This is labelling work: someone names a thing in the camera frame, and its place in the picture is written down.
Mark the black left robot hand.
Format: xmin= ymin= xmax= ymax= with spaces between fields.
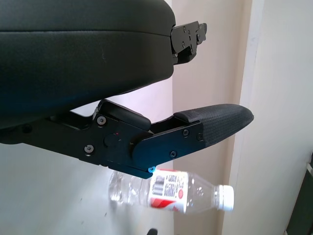
xmin=0 ymin=0 xmax=254 ymax=179

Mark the clear plastic water bottle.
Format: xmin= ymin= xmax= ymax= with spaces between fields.
xmin=109 ymin=168 xmax=235 ymax=216

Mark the dark furniture panel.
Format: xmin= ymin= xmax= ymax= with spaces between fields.
xmin=285 ymin=151 xmax=313 ymax=235

